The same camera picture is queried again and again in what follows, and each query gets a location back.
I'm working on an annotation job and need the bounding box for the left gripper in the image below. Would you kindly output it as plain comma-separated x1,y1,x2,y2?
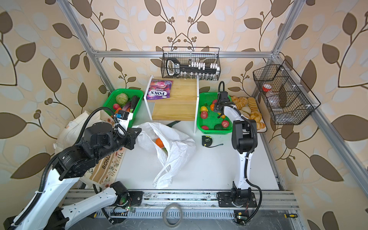
93,126,142,162

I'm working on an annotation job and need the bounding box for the orange fruit large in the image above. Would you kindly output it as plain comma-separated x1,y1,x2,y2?
155,138,164,149

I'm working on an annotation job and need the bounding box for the white plastic grocery bag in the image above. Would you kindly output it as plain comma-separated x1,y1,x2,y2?
134,122,196,189

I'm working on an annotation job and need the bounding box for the cream canvas tote bag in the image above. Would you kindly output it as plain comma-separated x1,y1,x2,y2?
50,109,134,188

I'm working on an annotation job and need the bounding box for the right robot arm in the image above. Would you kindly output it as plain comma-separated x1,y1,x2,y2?
214,81,262,208

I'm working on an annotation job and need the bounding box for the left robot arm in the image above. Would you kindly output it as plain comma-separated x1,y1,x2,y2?
3,107,142,230

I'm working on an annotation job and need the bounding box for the yellow lemon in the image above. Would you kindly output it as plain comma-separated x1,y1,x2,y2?
200,106,208,112

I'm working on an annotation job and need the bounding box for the red apple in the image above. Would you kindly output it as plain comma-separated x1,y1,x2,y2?
221,120,230,128

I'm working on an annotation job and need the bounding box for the small red fruit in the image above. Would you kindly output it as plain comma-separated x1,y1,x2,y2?
200,111,209,119

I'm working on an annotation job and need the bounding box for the dark green avocado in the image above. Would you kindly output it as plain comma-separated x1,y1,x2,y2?
214,124,225,130

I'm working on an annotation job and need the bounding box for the right green basket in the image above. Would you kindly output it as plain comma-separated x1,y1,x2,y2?
196,92,232,135

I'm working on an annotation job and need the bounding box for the green basket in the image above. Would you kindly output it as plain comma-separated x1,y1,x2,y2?
196,92,232,135
103,89,144,127

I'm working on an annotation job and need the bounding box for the bread tray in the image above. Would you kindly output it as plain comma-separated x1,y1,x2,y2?
231,96,267,133

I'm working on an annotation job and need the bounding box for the green cabbage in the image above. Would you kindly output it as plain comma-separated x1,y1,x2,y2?
116,93,129,106

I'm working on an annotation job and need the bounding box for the left green basket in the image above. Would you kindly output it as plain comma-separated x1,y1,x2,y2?
103,89,144,127

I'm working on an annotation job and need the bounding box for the white wooden two-tier shelf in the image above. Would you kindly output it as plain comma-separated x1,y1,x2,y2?
144,75,199,132

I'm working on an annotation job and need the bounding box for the black yellow tape measure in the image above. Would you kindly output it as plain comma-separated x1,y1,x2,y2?
202,136,223,148

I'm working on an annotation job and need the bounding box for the plastic bottle red cap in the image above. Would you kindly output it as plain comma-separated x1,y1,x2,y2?
262,84,280,110

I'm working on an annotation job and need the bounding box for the purple Fox's candy bag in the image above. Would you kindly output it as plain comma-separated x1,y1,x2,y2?
146,80,173,100

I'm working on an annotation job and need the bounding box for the tape roll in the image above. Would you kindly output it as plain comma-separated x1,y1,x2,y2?
162,203,184,228

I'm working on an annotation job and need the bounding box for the back black wire basket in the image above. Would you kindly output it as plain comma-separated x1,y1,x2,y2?
161,46,221,81

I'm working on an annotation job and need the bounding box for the black wire basket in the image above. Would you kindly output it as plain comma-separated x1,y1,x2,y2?
161,46,221,81
253,60,321,125

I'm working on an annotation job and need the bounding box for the right black wire basket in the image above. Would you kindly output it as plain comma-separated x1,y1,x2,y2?
253,60,321,125

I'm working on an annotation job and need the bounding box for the yellow handled screwdriver right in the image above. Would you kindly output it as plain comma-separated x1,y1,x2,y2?
284,214,298,219

